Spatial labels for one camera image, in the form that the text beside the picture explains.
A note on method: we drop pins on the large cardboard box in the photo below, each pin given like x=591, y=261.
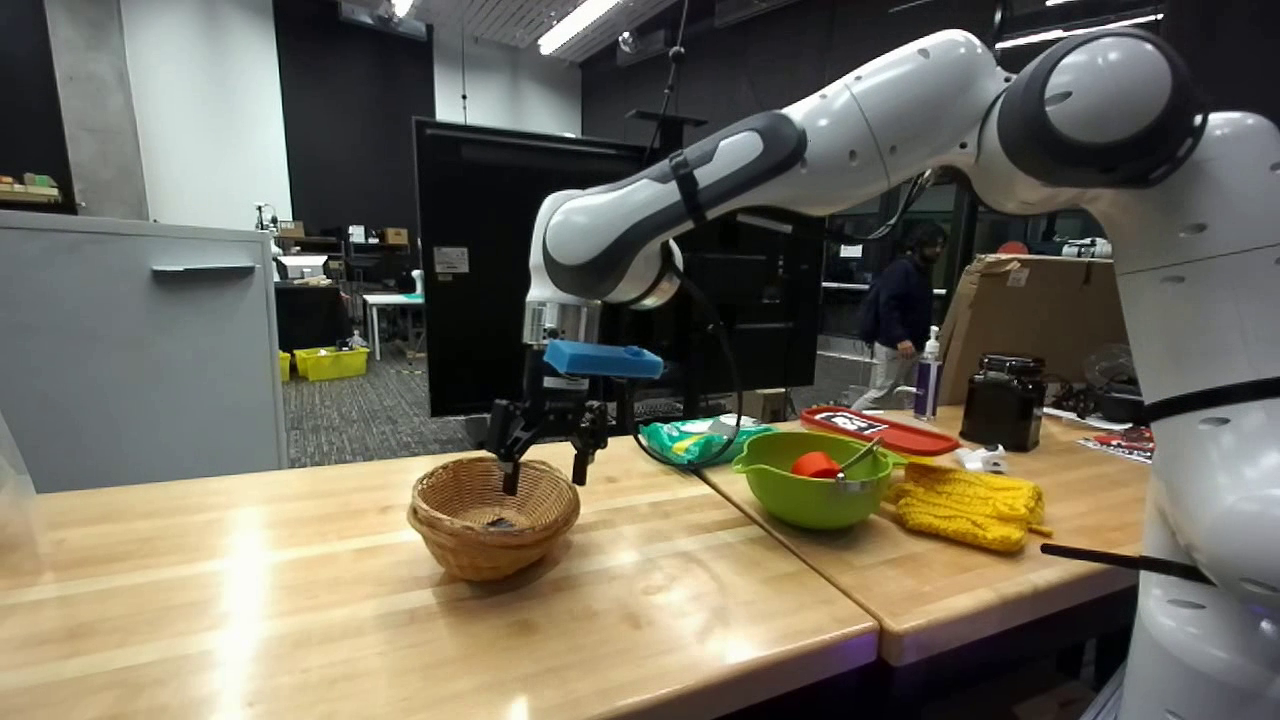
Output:
x=1043, y=323

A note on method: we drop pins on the red fruit in bowl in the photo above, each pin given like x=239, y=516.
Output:
x=815, y=466

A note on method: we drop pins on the blue wrist camera box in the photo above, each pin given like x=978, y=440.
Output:
x=602, y=362

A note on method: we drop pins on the brown wicker basket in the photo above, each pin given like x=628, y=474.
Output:
x=465, y=540

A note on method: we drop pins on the yellow storage bins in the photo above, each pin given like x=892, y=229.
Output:
x=326, y=362

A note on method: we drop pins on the green snack bag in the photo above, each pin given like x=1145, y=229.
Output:
x=692, y=447

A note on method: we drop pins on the large black monitor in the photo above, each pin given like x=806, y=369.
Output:
x=480, y=323

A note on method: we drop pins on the white pump bottle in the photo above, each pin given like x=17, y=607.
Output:
x=929, y=382

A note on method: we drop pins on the person in dark jacket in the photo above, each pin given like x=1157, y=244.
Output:
x=899, y=314

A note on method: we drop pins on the red container lid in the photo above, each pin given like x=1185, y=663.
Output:
x=901, y=433

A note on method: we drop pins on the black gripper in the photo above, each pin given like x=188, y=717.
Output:
x=552, y=418

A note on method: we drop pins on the yellow cloth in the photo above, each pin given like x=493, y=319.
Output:
x=967, y=511

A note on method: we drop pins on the green bowl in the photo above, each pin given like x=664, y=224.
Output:
x=800, y=505

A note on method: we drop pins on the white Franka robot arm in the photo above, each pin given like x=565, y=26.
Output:
x=866, y=135

